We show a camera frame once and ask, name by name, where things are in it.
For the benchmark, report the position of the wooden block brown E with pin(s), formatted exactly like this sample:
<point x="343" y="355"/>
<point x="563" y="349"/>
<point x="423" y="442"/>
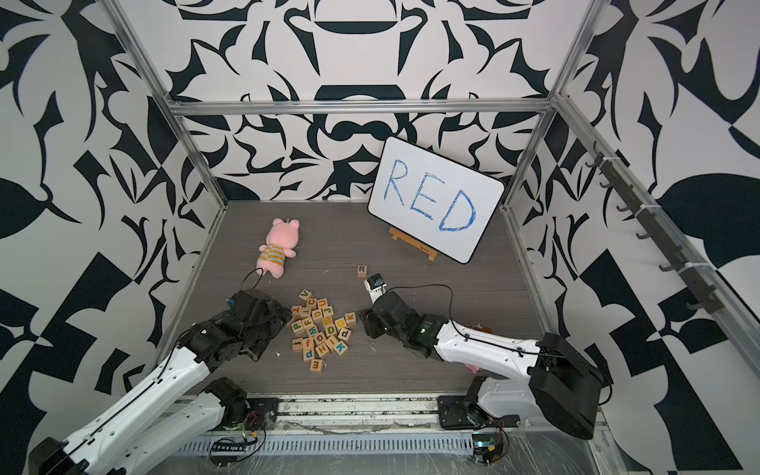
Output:
<point x="317" y="365"/>

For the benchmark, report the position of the whiteboard with RED text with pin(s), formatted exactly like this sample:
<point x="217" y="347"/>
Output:
<point x="433" y="199"/>

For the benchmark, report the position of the wooden block green P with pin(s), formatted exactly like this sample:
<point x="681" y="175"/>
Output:
<point x="298" y="328"/>

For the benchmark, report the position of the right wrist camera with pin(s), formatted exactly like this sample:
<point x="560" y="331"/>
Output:
<point x="375" y="286"/>

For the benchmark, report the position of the black wall hook rack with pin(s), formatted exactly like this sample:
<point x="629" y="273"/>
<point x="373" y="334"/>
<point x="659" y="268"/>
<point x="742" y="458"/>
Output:
<point x="660" y="230"/>

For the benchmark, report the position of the aluminium front rail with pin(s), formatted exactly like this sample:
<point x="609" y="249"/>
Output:
<point x="356" y="409"/>

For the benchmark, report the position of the pink round toy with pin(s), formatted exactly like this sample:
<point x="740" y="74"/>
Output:
<point x="483" y="329"/>

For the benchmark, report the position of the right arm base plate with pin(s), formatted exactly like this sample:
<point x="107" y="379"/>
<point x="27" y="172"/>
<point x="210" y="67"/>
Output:
<point x="456" y="414"/>

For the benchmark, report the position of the small wooden easel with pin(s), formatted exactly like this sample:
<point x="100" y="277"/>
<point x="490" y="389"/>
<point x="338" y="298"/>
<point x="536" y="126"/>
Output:
<point x="397" y="235"/>

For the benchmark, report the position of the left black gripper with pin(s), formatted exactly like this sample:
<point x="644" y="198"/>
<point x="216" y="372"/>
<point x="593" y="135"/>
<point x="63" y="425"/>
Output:
<point x="277" y="319"/>

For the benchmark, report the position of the pink plush pig toy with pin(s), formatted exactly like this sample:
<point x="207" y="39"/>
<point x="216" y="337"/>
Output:
<point x="280" y="244"/>

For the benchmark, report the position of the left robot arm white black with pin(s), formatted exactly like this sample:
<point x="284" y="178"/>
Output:
<point x="80" y="453"/>

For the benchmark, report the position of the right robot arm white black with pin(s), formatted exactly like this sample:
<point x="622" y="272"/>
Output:
<point x="544" y="378"/>

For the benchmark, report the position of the wooden block green V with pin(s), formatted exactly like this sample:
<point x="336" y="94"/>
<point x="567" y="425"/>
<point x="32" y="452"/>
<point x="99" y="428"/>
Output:
<point x="305" y="295"/>

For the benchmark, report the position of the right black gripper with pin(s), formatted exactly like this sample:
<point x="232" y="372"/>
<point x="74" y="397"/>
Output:
<point x="367" y="321"/>

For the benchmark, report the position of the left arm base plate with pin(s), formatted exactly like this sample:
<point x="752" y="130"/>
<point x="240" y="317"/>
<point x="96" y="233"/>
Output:
<point x="252" y="414"/>

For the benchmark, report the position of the wooden block brown K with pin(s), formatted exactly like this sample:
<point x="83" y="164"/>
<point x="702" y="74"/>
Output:
<point x="350" y="319"/>

